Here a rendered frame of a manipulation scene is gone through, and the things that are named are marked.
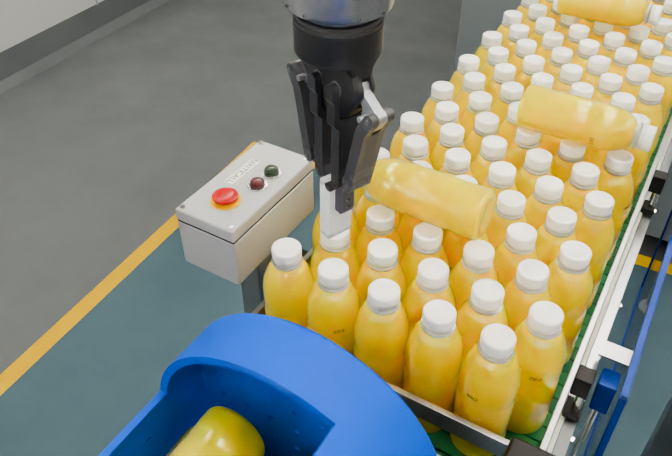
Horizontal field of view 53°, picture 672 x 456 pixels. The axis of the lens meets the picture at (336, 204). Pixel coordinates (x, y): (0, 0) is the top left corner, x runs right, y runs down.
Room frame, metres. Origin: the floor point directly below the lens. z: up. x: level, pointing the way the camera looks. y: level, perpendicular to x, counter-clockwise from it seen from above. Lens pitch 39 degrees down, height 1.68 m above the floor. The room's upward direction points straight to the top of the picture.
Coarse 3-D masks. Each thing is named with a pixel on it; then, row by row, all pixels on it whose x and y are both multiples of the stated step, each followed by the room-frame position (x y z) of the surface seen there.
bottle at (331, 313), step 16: (320, 288) 0.59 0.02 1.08; (336, 288) 0.59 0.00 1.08; (352, 288) 0.60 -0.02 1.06; (320, 304) 0.58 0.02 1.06; (336, 304) 0.58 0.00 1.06; (352, 304) 0.59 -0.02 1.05; (320, 320) 0.57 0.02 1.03; (336, 320) 0.57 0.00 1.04; (352, 320) 0.58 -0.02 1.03; (336, 336) 0.57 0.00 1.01; (352, 336) 0.58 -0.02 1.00; (352, 352) 0.58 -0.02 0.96
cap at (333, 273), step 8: (320, 264) 0.61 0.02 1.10; (328, 264) 0.61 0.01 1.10; (336, 264) 0.61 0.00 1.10; (344, 264) 0.61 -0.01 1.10; (320, 272) 0.60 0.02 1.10; (328, 272) 0.60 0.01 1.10; (336, 272) 0.60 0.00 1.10; (344, 272) 0.60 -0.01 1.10; (320, 280) 0.59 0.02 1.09; (328, 280) 0.59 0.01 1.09; (336, 280) 0.59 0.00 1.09; (344, 280) 0.59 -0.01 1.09
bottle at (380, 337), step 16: (368, 304) 0.56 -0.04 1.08; (400, 304) 0.56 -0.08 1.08; (368, 320) 0.55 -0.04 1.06; (384, 320) 0.55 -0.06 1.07; (400, 320) 0.55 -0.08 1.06; (368, 336) 0.54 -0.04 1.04; (384, 336) 0.54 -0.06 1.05; (400, 336) 0.54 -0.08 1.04; (368, 352) 0.54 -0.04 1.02; (384, 352) 0.53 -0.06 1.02; (400, 352) 0.54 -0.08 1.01; (384, 368) 0.53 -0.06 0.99; (400, 368) 0.54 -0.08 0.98; (400, 384) 0.55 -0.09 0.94
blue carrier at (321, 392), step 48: (240, 336) 0.39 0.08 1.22; (288, 336) 0.38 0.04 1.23; (192, 384) 0.44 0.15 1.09; (240, 384) 0.42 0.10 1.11; (288, 384) 0.33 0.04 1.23; (336, 384) 0.34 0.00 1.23; (384, 384) 0.35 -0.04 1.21; (144, 432) 0.38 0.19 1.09; (288, 432) 0.40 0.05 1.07; (336, 432) 0.30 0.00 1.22; (384, 432) 0.31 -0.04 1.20
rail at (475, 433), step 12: (408, 396) 0.50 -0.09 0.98; (420, 408) 0.49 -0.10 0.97; (432, 408) 0.48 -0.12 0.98; (432, 420) 0.48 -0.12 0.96; (444, 420) 0.47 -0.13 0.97; (456, 420) 0.47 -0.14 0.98; (456, 432) 0.47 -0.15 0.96; (468, 432) 0.46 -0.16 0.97; (480, 432) 0.45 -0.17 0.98; (492, 432) 0.45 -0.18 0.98; (480, 444) 0.45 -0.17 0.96; (492, 444) 0.44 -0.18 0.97; (504, 444) 0.44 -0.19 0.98
